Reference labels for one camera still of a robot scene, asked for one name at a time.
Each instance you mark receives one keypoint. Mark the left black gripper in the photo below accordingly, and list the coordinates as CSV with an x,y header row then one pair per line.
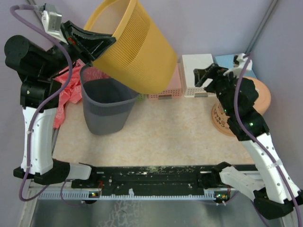
x,y
94,43

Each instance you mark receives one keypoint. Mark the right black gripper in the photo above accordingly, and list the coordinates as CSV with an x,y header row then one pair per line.
x,y
200,75

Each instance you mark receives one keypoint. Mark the blue perforated plastic basket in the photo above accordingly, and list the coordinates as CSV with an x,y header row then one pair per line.
x,y
226,61

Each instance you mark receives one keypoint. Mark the pink perforated plastic basket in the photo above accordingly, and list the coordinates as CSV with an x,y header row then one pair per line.
x,y
173,90

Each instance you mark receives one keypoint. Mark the orange plastic bin liner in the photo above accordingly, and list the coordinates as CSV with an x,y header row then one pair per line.
x,y
261,105

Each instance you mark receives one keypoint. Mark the green perforated plastic basket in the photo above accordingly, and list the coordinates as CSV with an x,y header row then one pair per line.
x,y
141,96

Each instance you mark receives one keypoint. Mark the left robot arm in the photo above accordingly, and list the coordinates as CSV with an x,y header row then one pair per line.
x,y
39,97

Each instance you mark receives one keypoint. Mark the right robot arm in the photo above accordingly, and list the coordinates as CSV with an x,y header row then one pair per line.
x,y
276,195

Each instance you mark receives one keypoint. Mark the red plastic bag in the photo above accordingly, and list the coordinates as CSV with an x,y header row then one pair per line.
x,y
72,94

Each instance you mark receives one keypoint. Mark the grey plastic bin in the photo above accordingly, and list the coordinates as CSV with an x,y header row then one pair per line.
x,y
107,103

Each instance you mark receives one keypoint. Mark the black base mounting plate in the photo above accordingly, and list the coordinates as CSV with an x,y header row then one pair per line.
x,y
152,180

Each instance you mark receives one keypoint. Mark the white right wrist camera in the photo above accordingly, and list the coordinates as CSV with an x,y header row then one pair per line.
x,y
239,61

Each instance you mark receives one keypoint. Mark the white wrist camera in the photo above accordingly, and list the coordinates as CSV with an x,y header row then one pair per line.
x,y
239,61
51,20

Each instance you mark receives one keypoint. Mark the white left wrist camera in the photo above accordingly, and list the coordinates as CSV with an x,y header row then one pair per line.
x,y
51,20

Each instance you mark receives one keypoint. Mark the white slotted cable duct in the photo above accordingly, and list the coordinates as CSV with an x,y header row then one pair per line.
x,y
92,195

